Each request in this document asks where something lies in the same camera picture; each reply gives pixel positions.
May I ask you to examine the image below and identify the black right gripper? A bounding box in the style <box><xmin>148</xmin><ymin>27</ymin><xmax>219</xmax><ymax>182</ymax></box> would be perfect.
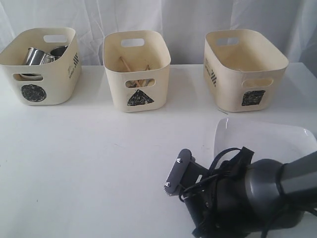
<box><xmin>183</xmin><ymin>147</ymin><xmax>254</xmax><ymax>237</ymax></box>

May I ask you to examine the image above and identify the white square plate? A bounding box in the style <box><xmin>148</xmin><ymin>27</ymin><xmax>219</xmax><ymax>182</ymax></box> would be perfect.
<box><xmin>213</xmin><ymin>118</ymin><xmax>317</xmax><ymax>163</ymax></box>

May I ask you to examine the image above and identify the wooden chopstick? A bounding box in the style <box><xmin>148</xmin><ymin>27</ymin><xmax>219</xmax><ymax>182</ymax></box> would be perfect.
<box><xmin>125</xmin><ymin>78</ymin><xmax>155</xmax><ymax>88</ymax></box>
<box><xmin>119</xmin><ymin>57</ymin><xmax>131</xmax><ymax>72</ymax></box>

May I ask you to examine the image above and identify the white round bowl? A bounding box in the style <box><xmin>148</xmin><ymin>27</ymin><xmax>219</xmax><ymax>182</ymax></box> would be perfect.
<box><xmin>20</xmin><ymin>73</ymin><xmax>43</xmax><ymax>81</ymax></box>

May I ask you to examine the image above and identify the steel cup folding handle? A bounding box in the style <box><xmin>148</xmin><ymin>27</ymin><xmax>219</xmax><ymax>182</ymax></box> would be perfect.
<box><xmin>23</xmin><ymin>48</ymin><xmax>55</xmax><ymax>66</ymax></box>

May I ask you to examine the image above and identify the steel table knife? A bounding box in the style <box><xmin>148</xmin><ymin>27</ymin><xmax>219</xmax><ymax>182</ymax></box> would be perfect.
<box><xmin>143</xmin><ymin>65</ymin><xmax>151</xmax><ymax>75</ymax></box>

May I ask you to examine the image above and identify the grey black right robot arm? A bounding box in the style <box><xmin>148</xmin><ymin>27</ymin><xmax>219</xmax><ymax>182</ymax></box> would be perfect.
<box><xmin>180</xmin><ymin>147</ymin><xmax>317</xmax><ymax>238</ymax></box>

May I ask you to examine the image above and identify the cream bin with square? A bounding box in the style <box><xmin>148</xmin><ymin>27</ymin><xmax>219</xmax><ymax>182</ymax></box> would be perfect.
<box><xmin>203</xmin><ymin>29</ymin><xmax>289</xmax><ymax>112</ymax></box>

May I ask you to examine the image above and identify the cream bin with triangle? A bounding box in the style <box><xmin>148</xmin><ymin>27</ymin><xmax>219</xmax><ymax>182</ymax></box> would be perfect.
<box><xmin>103</xmin><ymin>30</ymin><xmax>171</xmax><ymax>113</ymax></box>

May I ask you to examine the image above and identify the white curtain backdrop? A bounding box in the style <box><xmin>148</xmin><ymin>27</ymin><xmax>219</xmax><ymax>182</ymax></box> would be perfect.
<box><xmin>0</xmin><ymin>0</ymin><xmax>317</xmax><ymax>73</ymax></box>

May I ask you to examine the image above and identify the cream bin with circle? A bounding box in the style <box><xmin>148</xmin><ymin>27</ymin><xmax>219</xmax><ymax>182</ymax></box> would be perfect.
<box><xmin>0</xmin><ymin>27</ymin><xmax>81</xmax><ymax>105</ymax></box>

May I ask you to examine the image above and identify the black cable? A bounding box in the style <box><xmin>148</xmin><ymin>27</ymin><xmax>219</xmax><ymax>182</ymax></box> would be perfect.
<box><xmin>178</xmin><ymin>147</ymin><xmax>317</xmax><ymax>238</ymax></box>

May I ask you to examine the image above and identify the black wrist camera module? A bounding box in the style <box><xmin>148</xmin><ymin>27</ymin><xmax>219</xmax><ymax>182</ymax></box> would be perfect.
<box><xmin>164</xmin><ymin>149</ymin><xmax>208</xmax><ymax>196</ymax></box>

